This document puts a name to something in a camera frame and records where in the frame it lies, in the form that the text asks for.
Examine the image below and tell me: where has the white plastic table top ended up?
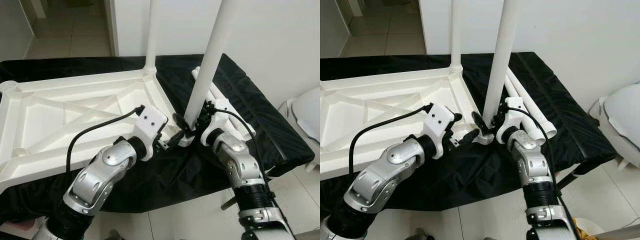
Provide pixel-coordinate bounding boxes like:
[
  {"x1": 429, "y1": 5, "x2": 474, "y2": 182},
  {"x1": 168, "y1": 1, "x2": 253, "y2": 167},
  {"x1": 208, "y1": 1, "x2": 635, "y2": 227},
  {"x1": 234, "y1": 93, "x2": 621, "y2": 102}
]
[
  {"x1": 0, "y1": 67, "x2": 196, "y2": 193},
  {"x1": 320, "y1": 66, "x2": 493, "y2": 181}
]

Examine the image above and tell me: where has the white plastic chair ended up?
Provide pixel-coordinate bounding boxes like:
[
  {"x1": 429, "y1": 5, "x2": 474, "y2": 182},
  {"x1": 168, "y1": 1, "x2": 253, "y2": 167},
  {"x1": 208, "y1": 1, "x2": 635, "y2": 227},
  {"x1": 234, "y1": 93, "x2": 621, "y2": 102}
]
[
  {"x1": 285, "y1": 87, "x2": 321, "y2": 171},
  {"x1": 590, "y1": 82, "x2": 640, "y2": 171}
]

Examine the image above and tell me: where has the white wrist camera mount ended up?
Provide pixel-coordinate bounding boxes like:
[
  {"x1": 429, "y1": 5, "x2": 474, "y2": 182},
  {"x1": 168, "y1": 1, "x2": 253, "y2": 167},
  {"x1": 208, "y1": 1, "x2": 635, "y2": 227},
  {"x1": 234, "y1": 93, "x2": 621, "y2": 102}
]
[
  {"x1": 424, "y1": 102, "x2": 457, "y2": 160},
  {"x1": 200, "y1": 99, "x2": 236, "y2": 146},
  {"x1": 132, "y1": 105, "x2": 168, "y2": 161},
  {"x1": 496, "y1": 97, "x2": 523, "y2": 143}
]

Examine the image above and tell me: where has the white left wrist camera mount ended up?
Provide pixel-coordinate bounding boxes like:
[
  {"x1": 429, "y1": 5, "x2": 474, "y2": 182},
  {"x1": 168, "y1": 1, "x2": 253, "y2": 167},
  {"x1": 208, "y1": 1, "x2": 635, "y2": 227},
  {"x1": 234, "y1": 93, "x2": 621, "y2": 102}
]
[
  {"x1": 132, "y1": 105, "x2": 168, "y2": 161},
  {"x1": 424, "y1": 102, "x2": 457, "y2": 160}
]

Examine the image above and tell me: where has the yellow cloth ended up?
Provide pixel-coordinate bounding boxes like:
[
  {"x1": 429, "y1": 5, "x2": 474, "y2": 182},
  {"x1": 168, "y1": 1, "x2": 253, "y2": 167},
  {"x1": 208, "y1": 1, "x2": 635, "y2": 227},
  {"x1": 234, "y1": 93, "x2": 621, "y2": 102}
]
[{"x1": 575, "y1": 217, "x2": 596, "y2": 240}]

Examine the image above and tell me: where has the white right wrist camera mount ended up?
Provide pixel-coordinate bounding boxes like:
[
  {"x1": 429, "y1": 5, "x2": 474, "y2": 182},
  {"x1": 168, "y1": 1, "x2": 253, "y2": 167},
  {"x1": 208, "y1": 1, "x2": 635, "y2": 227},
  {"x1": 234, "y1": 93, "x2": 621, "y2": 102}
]
[
  {"x1": 200, "y1": 99, "x2": 236, "y2": 146},
  {"x1": 496, "y1": 97, "x2": 523, "y2": 143}
]

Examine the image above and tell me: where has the white plastic table leg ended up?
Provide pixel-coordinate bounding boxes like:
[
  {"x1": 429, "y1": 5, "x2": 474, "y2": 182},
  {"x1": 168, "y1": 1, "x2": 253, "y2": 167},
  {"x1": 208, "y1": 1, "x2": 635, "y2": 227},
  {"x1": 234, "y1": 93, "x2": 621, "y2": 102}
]
[
  {"x1": 505, "y1": 75, "x2": 546, "y2": 146},
  {"x1": 507, "y1": 67, "x2": 557, "y2": 140},
  {"x1": 143, "y1": 0, "x2": 160, "y2": 76},
  {"x1": 197, "y1": 66, "x2": 257, "y2": 138},
  {"x1": 192, "y1": 70, "x2": 246, "y2": 143},
  {"x1": 449, "y1": 0, "x2": 463, "y2": 73},
  {"x1": 183, "y1": 0, "x2": 240, "y2": 128},
  {"x1": 482, "y1": 0, "x2": 522, "y2": 126}
]

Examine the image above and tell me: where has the white round bowl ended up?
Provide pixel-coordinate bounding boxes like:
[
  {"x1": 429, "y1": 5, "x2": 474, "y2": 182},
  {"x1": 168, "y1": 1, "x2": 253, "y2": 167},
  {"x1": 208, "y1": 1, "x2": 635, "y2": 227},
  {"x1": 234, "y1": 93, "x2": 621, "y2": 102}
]
[{"x1": 582, "y1": 220, "x2": 607, "y2": 240}]

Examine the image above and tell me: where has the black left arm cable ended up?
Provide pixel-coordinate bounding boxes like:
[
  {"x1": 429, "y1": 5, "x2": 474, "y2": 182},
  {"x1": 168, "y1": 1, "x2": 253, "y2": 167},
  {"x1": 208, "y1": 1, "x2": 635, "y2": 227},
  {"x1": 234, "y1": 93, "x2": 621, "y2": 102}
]
[
  {"x1": 348, "y1": 104, "x2": 433, "y2": 173},
  {"x1": 66, "y1": 106, "x2": 146, "y2": 173}
]

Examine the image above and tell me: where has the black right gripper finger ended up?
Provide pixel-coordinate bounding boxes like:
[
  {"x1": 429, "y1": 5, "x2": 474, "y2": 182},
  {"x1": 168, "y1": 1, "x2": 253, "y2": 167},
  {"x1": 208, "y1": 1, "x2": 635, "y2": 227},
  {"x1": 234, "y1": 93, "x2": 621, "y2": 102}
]
[
  {"x1": 472, "y1": 111, "x2": 489, "y2": 134},
  {"x1": 172, "y1": 113, "x2": 194, "y2": 137}
]

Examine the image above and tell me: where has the black table cloth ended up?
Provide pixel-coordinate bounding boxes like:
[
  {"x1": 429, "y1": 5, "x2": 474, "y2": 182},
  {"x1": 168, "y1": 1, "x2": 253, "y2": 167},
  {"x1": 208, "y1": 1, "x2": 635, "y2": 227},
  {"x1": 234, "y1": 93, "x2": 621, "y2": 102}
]
[
  {"x1": 320, "y1": 51, "x2": 618, "y2": 226},
  {"x1": 0, "y1": 54, "x2": 316, "y2": 226}
]

